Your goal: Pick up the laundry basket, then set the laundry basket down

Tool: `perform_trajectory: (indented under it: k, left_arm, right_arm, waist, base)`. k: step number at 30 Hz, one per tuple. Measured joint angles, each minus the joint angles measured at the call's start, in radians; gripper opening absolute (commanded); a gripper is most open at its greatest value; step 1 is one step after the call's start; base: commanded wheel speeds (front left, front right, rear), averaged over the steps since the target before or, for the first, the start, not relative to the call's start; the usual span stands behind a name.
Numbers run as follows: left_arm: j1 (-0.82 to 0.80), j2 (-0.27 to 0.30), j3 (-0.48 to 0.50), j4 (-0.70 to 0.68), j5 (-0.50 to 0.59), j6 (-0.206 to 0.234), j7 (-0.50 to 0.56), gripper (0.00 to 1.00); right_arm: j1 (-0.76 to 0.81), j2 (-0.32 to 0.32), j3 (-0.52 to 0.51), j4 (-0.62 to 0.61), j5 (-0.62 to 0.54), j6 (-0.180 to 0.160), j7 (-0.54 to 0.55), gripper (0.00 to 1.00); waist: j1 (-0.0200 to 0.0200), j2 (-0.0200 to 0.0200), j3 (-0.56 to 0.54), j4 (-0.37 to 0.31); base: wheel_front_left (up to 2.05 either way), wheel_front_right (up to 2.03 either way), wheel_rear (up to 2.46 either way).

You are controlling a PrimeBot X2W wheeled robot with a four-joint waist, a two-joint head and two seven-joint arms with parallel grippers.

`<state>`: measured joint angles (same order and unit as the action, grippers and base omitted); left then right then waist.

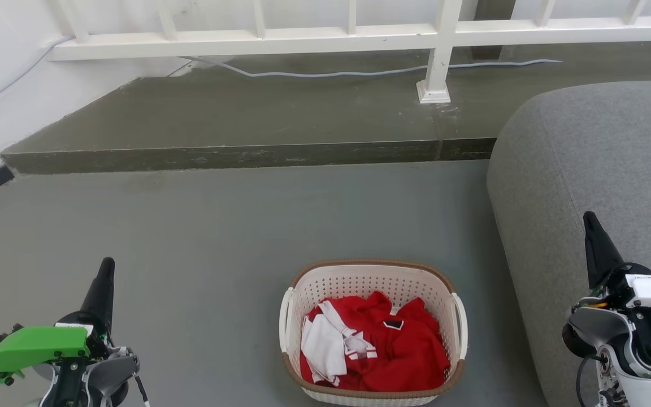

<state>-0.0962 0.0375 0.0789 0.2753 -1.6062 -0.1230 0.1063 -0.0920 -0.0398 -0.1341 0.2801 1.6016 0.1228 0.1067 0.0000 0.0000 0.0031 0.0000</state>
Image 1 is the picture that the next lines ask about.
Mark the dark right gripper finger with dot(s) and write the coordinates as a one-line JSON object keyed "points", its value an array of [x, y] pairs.
{"points": [[599, 254]]}

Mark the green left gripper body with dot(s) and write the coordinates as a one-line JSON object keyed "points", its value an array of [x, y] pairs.
{"points": [[37, 345]]}

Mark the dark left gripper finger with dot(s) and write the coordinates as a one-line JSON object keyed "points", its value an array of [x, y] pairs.
{"points": [[102, 294]]}

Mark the cream perforated plastic laundry basket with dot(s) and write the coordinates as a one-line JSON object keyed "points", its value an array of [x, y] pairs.
{"points": [[359, 277]]}

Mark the grey fabric sofa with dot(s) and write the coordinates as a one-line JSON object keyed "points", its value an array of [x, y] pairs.
{"points": [[585, 158]]}

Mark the white garment with red trim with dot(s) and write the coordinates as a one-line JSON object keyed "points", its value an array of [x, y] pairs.
{"points": [[320, 345]]}

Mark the white metal railing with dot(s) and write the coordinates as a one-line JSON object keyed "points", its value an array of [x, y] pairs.
{"points": [[246, 42]]}

